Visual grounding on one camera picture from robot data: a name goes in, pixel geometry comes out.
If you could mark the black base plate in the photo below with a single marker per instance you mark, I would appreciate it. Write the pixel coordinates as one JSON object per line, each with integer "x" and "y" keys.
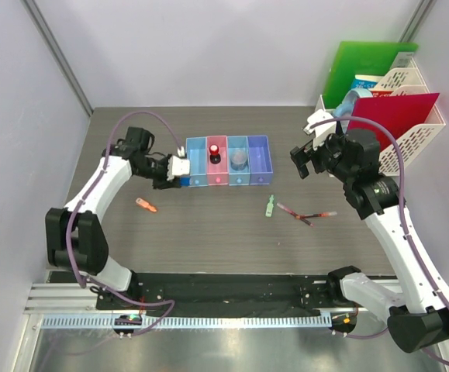
{"x": 239, "y": 295}

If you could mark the green folder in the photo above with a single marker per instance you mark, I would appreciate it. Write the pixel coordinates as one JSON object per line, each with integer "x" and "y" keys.
{"x": 359, "y": 57}

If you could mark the orange utility knife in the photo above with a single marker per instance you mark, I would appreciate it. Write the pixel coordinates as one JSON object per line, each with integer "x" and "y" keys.
{"x": 146, "y": 205}

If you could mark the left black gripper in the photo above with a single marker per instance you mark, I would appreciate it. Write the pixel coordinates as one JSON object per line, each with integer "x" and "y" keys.
{"x": 164, "y": 184}

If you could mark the dark red pen refill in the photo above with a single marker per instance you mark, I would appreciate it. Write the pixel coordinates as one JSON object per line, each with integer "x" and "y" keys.
{"x": 295, "y": 215}

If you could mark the pink drawer box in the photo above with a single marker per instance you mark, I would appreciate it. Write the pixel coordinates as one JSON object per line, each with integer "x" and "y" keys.
{"x": 218, "y": 174}

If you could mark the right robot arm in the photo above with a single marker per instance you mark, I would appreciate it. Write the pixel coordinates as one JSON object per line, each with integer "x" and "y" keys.
{"x": 418, "y": 316}

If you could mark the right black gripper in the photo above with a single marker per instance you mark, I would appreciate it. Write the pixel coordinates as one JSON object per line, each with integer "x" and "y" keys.
{"x": 302, "y": 156}

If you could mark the red white book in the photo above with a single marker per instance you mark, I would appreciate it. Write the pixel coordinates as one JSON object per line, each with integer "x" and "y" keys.
{"x": 381, "y": 93}

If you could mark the magenta folder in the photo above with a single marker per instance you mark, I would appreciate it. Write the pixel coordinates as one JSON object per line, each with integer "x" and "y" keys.
{"x": 398, "y": 113}

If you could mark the purple drawer box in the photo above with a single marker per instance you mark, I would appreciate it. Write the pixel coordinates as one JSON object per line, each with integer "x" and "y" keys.
{"x": 261, "y": 170}

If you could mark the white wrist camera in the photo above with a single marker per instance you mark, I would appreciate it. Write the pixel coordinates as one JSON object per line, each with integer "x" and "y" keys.
{"x": 318, "y": 127}
{"x": 178, "y": 164}

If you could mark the blue white book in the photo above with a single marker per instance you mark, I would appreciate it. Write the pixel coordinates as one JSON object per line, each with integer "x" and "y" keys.
{"x": 365, "y": 81}

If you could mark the clear paper clip jar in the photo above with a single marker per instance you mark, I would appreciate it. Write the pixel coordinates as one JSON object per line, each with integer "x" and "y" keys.
{"x": 238, "y": 159}

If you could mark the green correction tape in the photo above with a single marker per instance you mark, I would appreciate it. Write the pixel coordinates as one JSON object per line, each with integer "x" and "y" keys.
{"x": 270, "y": 206}

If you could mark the blue tape roll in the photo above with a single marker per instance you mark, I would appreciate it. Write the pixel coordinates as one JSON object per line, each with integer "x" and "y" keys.
{"x": 346, "y": 107}

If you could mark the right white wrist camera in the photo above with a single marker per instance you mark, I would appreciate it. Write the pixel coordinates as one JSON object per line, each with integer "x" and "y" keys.
{"x": 318, "y": 127}

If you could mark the slotted cable duct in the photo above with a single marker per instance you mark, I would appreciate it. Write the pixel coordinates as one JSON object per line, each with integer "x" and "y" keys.
{"x": 131, "y": 321}

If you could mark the red ink bottle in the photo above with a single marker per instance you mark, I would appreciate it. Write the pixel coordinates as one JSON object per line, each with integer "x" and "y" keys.
{"x": 214, "y": 155}

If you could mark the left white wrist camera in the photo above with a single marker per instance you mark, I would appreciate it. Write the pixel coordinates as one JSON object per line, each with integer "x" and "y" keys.
{"x": 178, "y": 164}

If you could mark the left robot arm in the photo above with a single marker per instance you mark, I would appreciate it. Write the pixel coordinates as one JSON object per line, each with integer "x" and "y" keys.
{"x": 74, "y": 233}

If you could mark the light blue drawer box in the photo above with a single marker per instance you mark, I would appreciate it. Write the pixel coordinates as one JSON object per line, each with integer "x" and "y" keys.
{"x": 196, "y": 150}

